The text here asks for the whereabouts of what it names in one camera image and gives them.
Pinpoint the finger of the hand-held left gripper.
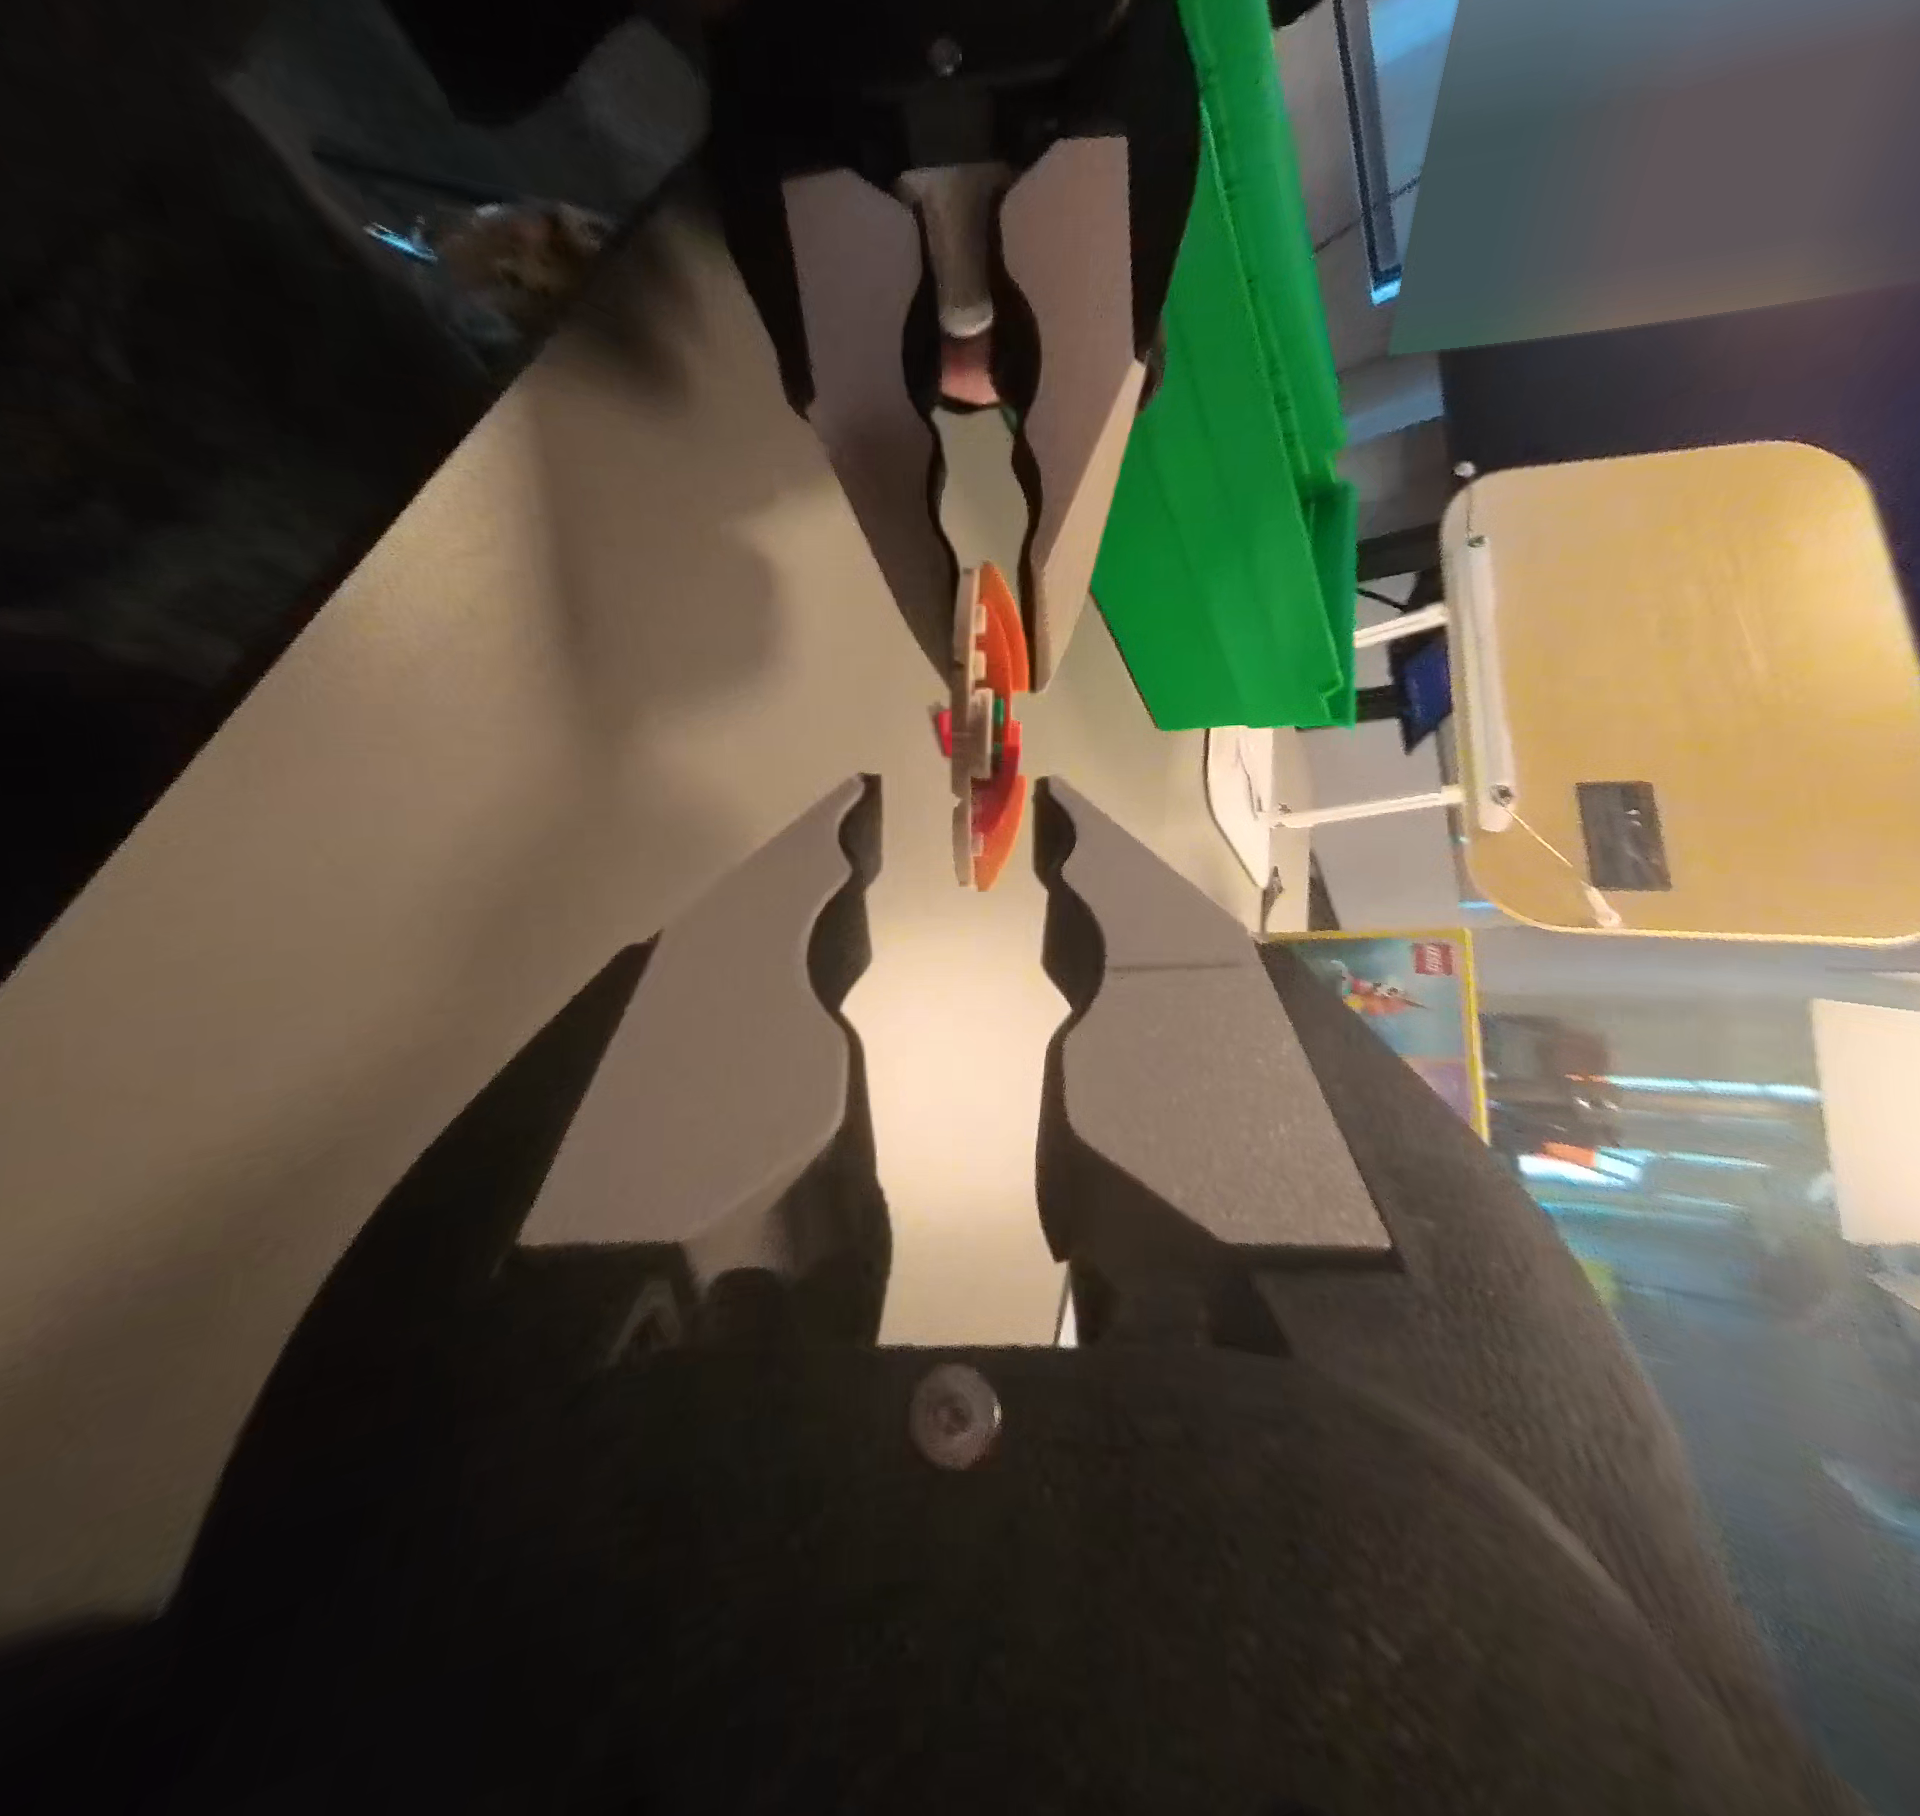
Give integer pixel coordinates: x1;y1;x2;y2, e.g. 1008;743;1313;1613
993;140;1152;689
780;171;965;697

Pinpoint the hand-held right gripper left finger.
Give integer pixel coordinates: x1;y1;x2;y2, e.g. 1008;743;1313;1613
516;774;888;1281

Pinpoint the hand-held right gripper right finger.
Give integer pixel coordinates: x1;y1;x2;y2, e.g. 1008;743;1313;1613
1035;774;1391;1341

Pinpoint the round multicolour lego build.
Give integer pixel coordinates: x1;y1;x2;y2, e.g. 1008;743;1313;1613
929;562;1035;891

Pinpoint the lego set box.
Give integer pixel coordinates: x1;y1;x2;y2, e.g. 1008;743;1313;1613
1275;927;1492;1147

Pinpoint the green divided plastic bin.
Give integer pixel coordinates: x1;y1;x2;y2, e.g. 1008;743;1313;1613
1086;0;1361;732

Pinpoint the wooden board on white stand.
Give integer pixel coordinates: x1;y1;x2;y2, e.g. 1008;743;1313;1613
1202;442;1920;946

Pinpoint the person's black top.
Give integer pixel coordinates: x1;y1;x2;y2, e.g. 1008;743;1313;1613
0;0;727;982

